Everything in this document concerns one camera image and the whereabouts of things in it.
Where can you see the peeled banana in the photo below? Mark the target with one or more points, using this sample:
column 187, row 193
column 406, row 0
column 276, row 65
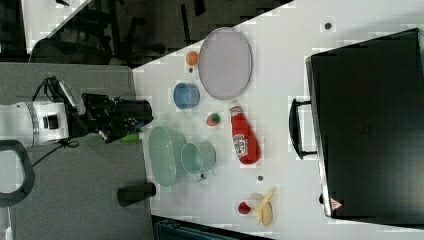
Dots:
column 262, row 207

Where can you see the orange fruit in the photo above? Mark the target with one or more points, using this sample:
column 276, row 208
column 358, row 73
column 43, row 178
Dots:
column 192, row 58

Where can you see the red ketchup bottle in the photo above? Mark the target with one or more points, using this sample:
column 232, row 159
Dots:
column 244, row 140

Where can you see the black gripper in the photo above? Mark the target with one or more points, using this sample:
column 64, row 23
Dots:
column 115, row 118

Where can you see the small red fruit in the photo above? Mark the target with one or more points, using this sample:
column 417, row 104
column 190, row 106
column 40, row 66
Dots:
column 243, row 208

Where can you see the green oval strainer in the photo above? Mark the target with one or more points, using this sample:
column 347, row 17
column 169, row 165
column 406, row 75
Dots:
column 165, row 145

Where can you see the green mug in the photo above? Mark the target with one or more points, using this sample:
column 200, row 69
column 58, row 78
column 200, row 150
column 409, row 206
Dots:
column 198, row 159

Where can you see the blue bowl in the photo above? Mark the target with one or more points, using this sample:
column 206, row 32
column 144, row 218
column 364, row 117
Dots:
column 186, row 95

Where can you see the large grey plate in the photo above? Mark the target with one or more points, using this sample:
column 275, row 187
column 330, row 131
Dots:
column 225, row 63

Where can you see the black toaster oven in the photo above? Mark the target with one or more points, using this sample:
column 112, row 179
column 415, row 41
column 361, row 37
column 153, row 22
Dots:
column 367, row 111

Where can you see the toy strawberry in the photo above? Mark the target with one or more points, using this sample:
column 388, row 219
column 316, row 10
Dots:
column 213, row 119

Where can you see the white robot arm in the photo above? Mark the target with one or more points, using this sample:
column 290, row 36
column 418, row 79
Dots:
column 28, row 124

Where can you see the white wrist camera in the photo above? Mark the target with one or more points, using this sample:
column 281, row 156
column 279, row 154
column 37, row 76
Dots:
column 68, row 95

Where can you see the black cylinder post lower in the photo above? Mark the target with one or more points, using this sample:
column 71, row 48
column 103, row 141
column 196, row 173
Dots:
column 132, row 194

